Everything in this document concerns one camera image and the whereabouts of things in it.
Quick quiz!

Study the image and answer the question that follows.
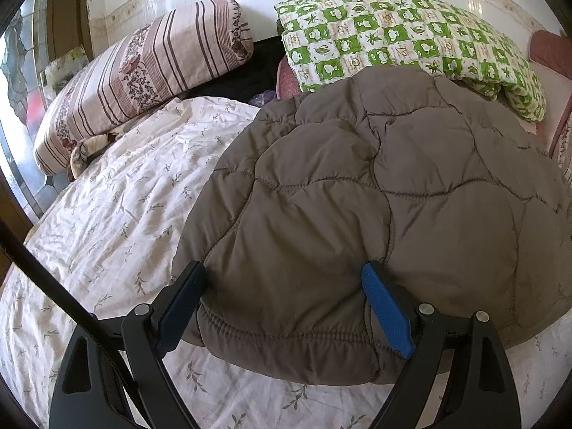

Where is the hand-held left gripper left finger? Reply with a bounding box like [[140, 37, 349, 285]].
[[48, 260, 207, 429]]

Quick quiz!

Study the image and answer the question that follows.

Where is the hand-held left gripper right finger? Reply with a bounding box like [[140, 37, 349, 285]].
[[361, 260, 523, 429]]

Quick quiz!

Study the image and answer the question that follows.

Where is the grey-brown puffer jacket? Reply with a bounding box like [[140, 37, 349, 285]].
[[171, 66, 572, 387]]

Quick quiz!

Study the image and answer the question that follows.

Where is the white leaf-print bed sheet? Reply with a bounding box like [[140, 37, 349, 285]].
[[0, 96, 572, 429]]

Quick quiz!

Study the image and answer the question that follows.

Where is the crumpled floral cloth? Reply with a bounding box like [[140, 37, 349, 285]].
[[69, 133, 113, 176]]

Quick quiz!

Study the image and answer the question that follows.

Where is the purple cloth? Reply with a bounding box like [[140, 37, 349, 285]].
[[248, 89, 278, 109]]

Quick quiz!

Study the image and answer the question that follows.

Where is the striped floral pillow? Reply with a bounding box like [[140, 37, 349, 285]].
[[33, 0, 255, 176]]

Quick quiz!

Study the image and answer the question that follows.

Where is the black cloth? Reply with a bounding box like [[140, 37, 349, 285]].
[[188, 38, 287, 100]]

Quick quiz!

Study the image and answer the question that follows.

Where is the pale floral box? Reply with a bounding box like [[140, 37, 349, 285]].
[[40, 46, 89, 93]]

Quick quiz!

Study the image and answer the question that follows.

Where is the stained glass window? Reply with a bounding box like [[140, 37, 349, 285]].
[[0, 0, 60, 221]]

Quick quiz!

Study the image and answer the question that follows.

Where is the green checkered pillow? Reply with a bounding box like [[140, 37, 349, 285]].
[[273, 0, 548, 123]]

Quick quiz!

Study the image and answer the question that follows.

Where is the pink padded headboard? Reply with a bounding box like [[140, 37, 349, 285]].
[[526, 30, 572, 171]]

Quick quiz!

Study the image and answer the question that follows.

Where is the black cable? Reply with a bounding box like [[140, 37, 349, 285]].
[[0, 221, 140, 429]]

